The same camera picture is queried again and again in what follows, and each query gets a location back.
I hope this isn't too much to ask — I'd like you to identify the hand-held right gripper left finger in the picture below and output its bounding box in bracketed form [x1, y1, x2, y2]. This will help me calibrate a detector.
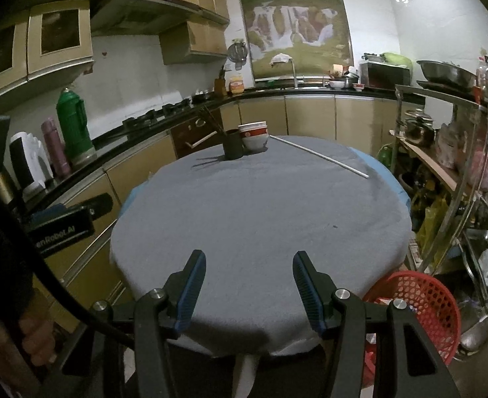
[59, 249, 207, 398]

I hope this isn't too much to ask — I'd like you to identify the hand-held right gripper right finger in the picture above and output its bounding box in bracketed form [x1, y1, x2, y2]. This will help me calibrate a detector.
[292, 251, 460, 398]

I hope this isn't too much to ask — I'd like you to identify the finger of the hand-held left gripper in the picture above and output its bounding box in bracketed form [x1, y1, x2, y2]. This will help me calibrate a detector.
[29, 193, 114, 230]

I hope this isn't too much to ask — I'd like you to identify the red plastic basket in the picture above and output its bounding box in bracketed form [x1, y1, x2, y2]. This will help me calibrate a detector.
[362, 271, 462, 387]

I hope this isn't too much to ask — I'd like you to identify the person's left hand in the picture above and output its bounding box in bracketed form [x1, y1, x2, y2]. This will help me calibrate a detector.
[18, 298, 60, 367]

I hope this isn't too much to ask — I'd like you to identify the pink thermos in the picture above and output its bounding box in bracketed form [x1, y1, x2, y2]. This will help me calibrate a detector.
[40, 118, 71, 177]

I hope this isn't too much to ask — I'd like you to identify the grey tablecloth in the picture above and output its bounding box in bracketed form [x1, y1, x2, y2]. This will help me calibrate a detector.
[109, 135, 414, 358]

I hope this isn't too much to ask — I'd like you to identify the green thermos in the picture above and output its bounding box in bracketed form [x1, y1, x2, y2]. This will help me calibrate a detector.
[56, 88, 95, 162]

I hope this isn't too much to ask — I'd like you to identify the black kitchen countertop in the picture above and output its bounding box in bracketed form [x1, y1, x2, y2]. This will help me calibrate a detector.
[20, 85, 427, 225]

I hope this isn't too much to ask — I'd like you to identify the long white rod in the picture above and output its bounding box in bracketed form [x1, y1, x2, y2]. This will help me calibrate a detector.
[270, 135, 370, 179]

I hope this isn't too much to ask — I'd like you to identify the yellow plastic bag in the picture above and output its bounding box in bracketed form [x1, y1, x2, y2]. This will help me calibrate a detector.
[416, 197, 450, 249]

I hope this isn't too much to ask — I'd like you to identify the blue under cloth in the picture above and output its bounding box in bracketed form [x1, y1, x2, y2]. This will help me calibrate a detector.
[119, 145, 413, 217]

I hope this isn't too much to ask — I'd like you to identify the gas stove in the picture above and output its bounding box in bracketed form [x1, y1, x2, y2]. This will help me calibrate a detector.
[121, 97, 195, 131]

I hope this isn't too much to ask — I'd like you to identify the green bottle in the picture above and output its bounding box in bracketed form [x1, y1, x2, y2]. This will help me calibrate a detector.
[379, 143, 394, 170]

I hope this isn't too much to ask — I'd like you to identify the black chopstick holder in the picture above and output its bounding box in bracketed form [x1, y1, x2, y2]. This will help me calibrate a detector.
[222, 129, 244, 161]

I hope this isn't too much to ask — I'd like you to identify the white bowl red pattern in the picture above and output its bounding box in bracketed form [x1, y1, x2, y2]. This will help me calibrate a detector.
[240, 129, 269, 153]

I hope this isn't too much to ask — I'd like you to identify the built-in oven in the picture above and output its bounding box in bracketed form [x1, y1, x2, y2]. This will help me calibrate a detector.
[170, 117, 228, 159]

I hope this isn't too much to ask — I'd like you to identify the metal ladle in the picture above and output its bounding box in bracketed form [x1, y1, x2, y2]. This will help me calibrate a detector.
[459, 311, 488, 357]

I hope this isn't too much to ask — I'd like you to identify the wooden board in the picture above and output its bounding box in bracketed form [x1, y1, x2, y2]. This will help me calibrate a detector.
[389, 130, 464, 189]

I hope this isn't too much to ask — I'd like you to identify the metal shelf rack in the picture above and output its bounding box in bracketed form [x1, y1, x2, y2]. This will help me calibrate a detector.
[393, 83, 488, 361]

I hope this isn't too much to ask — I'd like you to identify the steel pot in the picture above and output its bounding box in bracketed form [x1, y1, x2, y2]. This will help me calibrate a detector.
[403, 110, 437, 147]

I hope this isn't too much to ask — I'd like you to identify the sink faucet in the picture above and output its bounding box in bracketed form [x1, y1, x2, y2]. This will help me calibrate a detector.
[271, 53, 299, 89]

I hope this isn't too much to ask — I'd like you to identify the range hood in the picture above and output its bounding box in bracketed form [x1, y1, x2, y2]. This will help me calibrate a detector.
[18, 0, 230, 36]

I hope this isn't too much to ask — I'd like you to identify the microwave oven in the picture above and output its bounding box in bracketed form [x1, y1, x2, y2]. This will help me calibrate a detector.
[359, 61, 412, 90]

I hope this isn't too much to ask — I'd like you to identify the hanging metal strainer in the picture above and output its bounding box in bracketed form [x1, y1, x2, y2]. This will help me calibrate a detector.
[226, 39, 248, 71]

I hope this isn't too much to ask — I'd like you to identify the green bag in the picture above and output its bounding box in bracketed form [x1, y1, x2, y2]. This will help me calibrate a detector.
[383, 52, 414, 69]

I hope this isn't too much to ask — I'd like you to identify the large metal basin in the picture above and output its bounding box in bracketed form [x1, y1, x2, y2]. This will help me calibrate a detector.
[417, 60, 477, 90]

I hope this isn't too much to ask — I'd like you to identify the clear plastic bottle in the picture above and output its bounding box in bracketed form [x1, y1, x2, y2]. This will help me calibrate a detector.
[474, 54, 488, 104]

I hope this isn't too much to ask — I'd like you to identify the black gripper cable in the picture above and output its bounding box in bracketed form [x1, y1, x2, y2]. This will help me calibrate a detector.
[18, 232, 137, 347]

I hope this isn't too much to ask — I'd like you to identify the small beige wall cabinet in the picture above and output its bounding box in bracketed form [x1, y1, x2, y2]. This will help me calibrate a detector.
[160, 20, 228, 66]

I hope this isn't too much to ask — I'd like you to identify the waterfall wall poster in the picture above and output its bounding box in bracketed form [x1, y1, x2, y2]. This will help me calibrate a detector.
[232, 0, 354, 82]

